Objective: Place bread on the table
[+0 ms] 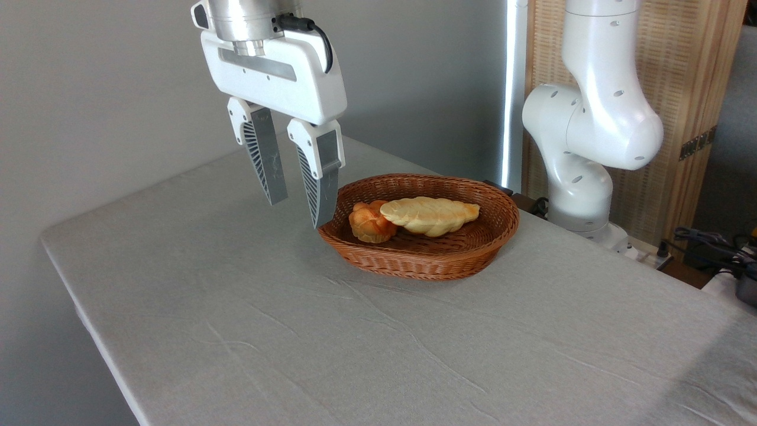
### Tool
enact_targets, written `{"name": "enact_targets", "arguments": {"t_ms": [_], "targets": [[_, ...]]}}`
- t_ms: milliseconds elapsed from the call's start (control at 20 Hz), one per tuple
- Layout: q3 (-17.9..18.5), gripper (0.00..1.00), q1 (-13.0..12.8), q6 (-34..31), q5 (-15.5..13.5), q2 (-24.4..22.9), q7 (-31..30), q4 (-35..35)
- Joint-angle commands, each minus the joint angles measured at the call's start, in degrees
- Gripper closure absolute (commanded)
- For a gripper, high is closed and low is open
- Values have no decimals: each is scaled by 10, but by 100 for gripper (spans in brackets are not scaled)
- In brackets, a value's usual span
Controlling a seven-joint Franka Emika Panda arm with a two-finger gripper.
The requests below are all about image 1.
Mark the dark metal screen hinge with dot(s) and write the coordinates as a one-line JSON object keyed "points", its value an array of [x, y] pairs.
{"points": [[698, 143]]}

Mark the black table clamp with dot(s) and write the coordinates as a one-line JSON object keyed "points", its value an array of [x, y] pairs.
{"points": [[523, 202]]}

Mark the grey tablecloth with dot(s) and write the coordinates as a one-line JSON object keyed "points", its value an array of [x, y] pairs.
{"points": [[295, 325]]}

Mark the brown wicker basket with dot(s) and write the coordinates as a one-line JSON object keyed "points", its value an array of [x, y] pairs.
{"points": [[426, 260]]}

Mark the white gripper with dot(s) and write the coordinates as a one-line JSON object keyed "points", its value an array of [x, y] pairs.
{"points": [[278, 77]]}

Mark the long braided bread loaf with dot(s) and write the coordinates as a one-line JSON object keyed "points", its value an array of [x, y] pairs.
{"points": [[426, 216]]}

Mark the round orange bread bun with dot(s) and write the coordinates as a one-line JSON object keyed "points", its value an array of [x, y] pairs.
{"points": [[366, 228]]}

